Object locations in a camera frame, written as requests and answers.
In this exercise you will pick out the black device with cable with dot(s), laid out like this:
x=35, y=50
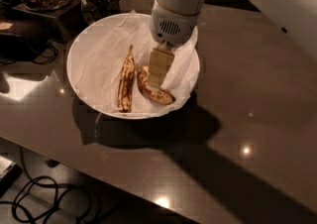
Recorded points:
x=16, y=48

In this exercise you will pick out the long spotted banana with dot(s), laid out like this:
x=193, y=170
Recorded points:
x=126, y=82

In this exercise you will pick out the grey box on floor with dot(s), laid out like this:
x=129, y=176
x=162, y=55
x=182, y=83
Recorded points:
x=9, y=173

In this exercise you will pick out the white paper liner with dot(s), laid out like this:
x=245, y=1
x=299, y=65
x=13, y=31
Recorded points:
x=105, y=62

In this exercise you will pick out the white bowl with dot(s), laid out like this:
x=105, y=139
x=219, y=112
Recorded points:
x=85, y=69

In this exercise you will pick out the black scoop with label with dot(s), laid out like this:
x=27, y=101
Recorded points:
x=89, y=12

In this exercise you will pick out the short curved spotted banana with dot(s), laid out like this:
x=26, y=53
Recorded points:
x=160, y=96

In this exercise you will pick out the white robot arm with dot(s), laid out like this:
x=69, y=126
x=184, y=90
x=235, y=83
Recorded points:
x=297, y=18

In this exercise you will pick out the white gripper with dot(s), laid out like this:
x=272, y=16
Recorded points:
x=172, y=27

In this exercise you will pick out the black stand box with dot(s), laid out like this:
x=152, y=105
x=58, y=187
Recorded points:
x=64, y=23

